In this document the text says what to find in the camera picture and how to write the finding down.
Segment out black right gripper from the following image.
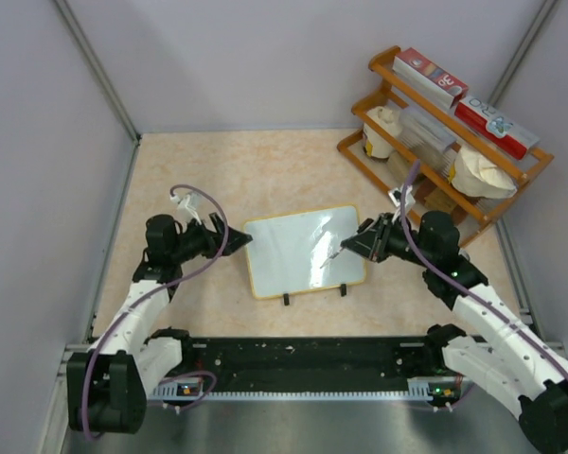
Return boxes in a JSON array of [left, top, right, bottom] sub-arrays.
[[343, 213, 435, 269]]

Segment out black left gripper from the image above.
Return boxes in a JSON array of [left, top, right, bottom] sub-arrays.
[[170, 213, 251, 264]]

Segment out black white marker pen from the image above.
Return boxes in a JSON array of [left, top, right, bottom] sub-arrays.
[[320, 248, 342, 269]]

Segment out white board yellow frame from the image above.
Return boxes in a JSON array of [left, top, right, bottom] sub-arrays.
[[242, 204, 367, 300]]

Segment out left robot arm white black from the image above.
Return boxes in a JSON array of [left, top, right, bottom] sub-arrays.
[[66, 213, 253, 437]]

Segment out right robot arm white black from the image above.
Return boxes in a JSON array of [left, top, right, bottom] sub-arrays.
[[340, 211, 568, 453]]

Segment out tan block on shelf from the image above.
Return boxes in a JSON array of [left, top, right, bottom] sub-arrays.
[[386, 151, 412, 187]]

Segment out brown red blocks on shelf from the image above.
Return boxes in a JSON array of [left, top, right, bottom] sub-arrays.
[[414, 180, 468, 225]]

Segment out cream paper cup left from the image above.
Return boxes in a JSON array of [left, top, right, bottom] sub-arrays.
[[362, 105, 403, 161]]

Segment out wooden two tier shelf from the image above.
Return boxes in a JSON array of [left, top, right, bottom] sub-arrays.
[[337, 46, 554, 245]]

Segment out grey clear plastic box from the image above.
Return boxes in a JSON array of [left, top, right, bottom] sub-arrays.
[[399, 107, 456, 172]]

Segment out red toothpaste box upper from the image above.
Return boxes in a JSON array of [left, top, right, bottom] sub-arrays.
[[392, 47, 469, 111]]

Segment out red toothpaste box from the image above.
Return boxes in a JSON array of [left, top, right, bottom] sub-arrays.
[[392, 47, 469, 111], [454, 96, 540, 160]]

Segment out red toothpaste box lower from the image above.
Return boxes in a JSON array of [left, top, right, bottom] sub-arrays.
[[454, 96, 540, 160]]

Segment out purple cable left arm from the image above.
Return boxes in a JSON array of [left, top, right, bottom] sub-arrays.
[[80, 183, 230, 441]]

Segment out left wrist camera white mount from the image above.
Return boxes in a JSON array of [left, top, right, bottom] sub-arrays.
[[169, 185, 203, 224]]

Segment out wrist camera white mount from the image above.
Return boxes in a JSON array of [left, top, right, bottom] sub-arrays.
[[169, 185, 203, 224], [387, 186, 416, 221]]

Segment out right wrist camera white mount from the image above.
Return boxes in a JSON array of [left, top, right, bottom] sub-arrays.
[[387, 186, 416, 221]]

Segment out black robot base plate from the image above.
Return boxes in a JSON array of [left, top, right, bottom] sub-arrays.
[[173, 337, 454, 393]]

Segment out grey slotted cable duct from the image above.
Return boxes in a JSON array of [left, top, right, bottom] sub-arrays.
[[151, 377, 460, 403]]

